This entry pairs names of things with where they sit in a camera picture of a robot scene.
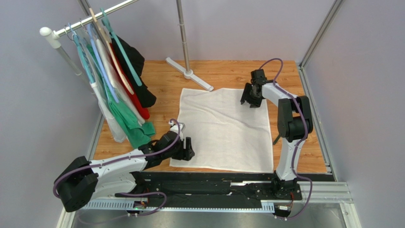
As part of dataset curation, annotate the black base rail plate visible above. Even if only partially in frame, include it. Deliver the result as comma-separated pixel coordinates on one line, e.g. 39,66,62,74
132,171,303,208

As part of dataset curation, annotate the light teal plastic hanger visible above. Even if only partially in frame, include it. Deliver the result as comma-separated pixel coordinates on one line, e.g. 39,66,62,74
68,23,95,84

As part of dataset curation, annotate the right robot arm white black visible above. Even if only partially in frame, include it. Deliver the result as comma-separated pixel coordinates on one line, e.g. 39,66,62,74
241,69,313,199

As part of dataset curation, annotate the white cloth napkin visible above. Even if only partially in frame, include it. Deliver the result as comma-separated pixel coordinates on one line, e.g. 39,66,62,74
170,88,274,173

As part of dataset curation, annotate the black hanging garment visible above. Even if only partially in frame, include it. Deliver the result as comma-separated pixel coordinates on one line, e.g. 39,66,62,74
110,36,157,108

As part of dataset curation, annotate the white clothes rack stand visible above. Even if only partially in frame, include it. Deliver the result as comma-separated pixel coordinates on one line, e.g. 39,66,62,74
39,0,214,95

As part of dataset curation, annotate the green hanging garment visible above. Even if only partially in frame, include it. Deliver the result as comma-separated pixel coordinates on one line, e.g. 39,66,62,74
93,39,156,148

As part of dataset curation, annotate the aluminium frame rail right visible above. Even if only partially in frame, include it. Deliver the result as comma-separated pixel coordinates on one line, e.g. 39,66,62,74
297,0,345,175

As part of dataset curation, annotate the white hanging garment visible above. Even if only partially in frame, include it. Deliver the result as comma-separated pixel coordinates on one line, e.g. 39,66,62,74
72,29,155,147

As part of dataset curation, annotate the aluminium frame rail left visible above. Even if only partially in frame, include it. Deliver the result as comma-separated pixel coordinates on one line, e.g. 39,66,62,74
56,114,104,228

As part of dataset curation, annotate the blue plastic hanger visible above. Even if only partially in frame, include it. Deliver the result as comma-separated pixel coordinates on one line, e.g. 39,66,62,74
86,23,119,104

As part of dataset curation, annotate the aluminium frame rail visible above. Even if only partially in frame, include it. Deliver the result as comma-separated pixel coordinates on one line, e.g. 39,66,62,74
297,0,345,175
56,114,104,228

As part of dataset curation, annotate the white slotted cable duct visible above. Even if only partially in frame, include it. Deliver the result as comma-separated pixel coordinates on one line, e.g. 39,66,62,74
82,198,275,213

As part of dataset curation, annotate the red hanging garment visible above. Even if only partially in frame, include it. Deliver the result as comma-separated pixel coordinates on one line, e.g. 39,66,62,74
109,42,151,120

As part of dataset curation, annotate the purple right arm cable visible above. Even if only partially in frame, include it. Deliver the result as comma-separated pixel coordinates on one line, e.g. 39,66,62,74
259,58,314,221

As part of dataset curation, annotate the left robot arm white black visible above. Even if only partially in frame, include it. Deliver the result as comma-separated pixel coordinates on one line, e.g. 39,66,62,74
53,131,195,212

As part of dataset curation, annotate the wooden hanger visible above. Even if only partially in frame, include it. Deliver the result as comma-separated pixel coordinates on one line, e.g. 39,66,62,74
89,8,134,95

